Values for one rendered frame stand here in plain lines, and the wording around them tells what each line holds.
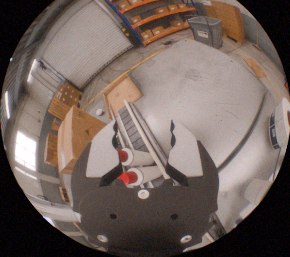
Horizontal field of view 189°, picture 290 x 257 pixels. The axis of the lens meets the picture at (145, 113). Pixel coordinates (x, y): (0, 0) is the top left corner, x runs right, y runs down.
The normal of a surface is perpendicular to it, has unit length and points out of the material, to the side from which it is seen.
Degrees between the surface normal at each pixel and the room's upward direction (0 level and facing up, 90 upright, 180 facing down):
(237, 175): 0
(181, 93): 0
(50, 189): 90
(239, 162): 0
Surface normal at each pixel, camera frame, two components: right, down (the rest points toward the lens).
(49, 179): 0.84, -0.51
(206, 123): -0.45, -0.42
